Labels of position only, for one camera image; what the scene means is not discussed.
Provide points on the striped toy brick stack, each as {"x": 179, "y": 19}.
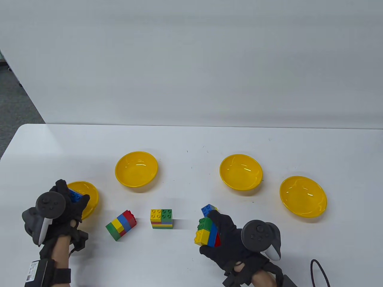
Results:
{"x": 119, "y": 225}

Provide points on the grey right wrist camera unit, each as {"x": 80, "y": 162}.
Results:
{"x": 291, "y": 282}

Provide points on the person's right hand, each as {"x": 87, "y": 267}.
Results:
{"x": 230, "y": 254}

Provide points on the person's right forearm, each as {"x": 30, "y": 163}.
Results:
{"x": 263, "y": 279}

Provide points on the person's left forearm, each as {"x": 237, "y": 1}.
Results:
{"x": 61, "y": 251}

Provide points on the cube shaped toy brick stack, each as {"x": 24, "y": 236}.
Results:
{"x": 161, "y": 216}

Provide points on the large chequered toy brick stack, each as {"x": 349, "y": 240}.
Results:
{"x": 206, "y": 236}

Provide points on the stepped toy brick stack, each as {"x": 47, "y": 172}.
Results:
{"x": 208, "y": 209}

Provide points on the blue long toy brick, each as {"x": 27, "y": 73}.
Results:
{"x": 75, "y": 195}

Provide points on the black left wrist camera unit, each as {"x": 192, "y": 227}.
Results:
{"x": 39, "y": 273}

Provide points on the grey hand controller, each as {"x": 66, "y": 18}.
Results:
{"x": 257, "y": 236}
{"x": 49, "y": 204}

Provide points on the yellow plastic bowl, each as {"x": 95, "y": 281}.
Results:
{"x": 305, "y": 194}
{"x": 89, "y": 194}
{"x": 136, "y": 170}
{"x": 241, "y": 173}

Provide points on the person's left hand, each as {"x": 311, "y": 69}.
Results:
{"x": 71, "y": 212}

